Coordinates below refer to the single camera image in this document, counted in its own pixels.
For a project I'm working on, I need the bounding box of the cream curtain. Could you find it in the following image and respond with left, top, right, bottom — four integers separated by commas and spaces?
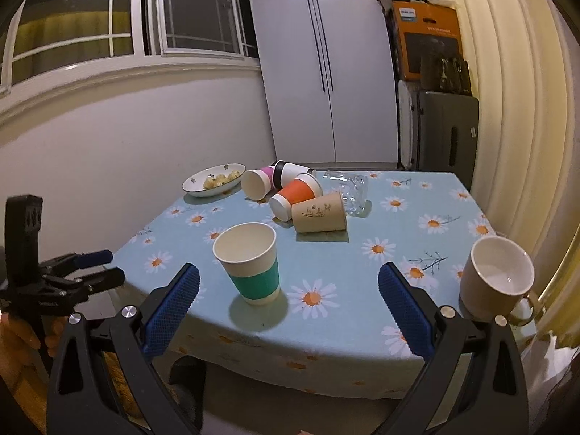
449, 0, 579, 348

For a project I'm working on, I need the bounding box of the white framed window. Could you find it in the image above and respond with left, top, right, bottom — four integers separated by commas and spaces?
1, 0, 258, 121

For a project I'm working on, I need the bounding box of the pink banded paper cup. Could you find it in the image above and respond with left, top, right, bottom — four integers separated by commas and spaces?
241, 166, 273, 201

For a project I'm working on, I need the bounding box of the left hand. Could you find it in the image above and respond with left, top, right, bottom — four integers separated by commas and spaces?
0, 311, 69, 390

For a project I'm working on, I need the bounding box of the clear glass cup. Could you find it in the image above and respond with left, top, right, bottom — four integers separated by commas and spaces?
323, 171, 368, 216

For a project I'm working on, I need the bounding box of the teal banded paper cup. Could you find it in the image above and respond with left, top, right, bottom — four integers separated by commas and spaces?
212, 222, 280, 305

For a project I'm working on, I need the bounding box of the black banded paper cup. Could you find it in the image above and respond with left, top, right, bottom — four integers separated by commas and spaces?
271, 160, 315, 190

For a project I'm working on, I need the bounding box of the beige ceramic mug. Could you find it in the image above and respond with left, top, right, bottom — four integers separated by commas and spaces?
459, 236, 540, 326

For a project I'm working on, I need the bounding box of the orange banded paper cup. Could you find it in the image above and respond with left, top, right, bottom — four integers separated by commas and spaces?
268, 173, 323, 222

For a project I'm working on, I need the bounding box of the brown kraft paper cup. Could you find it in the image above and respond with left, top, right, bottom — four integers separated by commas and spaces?
292, 191, 347, 234

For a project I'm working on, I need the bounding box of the dark grey suitcase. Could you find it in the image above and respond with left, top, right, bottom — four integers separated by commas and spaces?
418, 90, 479, 191

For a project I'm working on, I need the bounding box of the orange cardboard box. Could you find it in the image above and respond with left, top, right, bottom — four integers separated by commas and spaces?
391, 1, 463, 82

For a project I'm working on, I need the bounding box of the white plate with snacks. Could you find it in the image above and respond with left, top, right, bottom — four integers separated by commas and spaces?
182, 163, 247, 198

